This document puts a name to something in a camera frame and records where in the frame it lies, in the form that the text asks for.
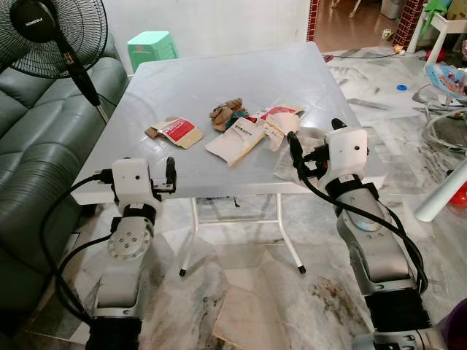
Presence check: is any cardboard piece with red label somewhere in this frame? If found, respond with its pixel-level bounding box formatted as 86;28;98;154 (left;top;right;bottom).
144;117;205;150

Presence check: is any purple rubbish bin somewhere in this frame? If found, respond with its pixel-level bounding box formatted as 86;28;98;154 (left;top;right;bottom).
440;297;467;350

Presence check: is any crumpled clear plastic bag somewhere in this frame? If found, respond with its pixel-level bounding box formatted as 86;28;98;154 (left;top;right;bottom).
274;146;328;184

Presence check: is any red white printed carton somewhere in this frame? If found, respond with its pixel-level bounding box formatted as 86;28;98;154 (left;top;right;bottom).
255;104;306;152

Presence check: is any white paper envelope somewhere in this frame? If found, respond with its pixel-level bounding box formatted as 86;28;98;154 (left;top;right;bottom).
205;119;266;168

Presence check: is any crumpled brown paper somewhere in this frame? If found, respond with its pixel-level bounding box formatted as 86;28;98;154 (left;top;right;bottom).
209;98;246;133

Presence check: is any white folding table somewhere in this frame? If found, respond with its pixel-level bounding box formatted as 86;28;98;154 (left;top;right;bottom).
71;42;388;279

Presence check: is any narrow red brick pillar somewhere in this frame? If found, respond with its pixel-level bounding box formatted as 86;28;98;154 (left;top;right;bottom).
307;0;321;43

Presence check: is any baby bouncer seat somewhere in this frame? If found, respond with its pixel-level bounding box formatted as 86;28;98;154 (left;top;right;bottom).
411;62;467;150

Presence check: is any green plastic stool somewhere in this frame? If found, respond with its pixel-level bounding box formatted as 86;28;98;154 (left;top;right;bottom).
127;31;180;74

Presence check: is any wide red brick pillar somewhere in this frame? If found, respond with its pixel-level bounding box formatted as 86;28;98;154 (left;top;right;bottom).
396;0;425;50

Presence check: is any grey-green leather sofa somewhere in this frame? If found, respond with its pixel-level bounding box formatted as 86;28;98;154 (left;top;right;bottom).
0;33;131;336

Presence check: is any white small side table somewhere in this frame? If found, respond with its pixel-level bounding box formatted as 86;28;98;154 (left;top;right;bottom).
407;13;467;68

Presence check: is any green plastic toy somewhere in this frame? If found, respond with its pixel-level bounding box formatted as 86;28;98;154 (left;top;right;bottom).
425;0;449;20

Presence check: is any black standing fan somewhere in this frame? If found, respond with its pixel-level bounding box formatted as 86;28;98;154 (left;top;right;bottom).
0;0;109;109

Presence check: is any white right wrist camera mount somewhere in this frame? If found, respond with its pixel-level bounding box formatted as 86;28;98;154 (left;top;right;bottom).
321;127;368;184

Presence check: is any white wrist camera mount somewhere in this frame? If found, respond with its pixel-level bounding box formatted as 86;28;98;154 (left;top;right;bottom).
111;157;164;206
321;127;368;184

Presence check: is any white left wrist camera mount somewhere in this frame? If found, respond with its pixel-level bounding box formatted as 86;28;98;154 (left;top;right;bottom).
111;157;164;206

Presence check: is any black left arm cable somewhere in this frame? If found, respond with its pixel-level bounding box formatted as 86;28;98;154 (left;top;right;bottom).
39;169;117;327

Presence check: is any red plastic ring toy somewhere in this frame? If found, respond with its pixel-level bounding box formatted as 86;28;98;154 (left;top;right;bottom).
448;181;467;208

